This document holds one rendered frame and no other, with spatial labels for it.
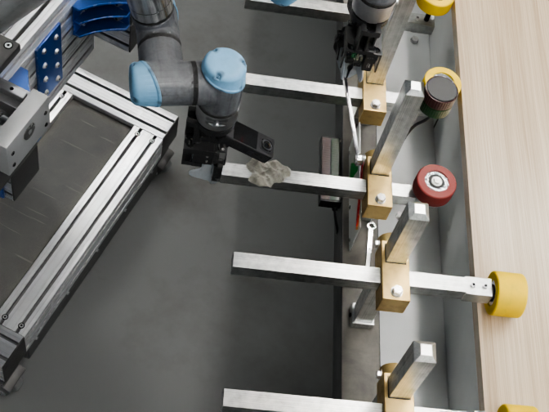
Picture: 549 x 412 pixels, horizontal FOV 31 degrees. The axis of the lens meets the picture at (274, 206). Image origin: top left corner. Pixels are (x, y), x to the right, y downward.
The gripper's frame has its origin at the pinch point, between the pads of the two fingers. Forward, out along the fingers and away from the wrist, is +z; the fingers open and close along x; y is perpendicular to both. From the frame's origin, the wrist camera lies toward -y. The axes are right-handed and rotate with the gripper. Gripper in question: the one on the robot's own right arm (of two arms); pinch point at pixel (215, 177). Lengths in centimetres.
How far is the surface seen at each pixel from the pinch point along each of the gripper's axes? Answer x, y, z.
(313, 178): -0.3, -18.8, -3.5
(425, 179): -0.4, -40.0, -8.0
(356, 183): -0.4, -27.4, -3.6
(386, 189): 0.7, -33.3, -4.6
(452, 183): 0.0, -45.3, -8.3
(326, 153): -18.0, -24.3, 12.3
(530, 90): -27, -64, -8
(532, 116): -20, -64, -8
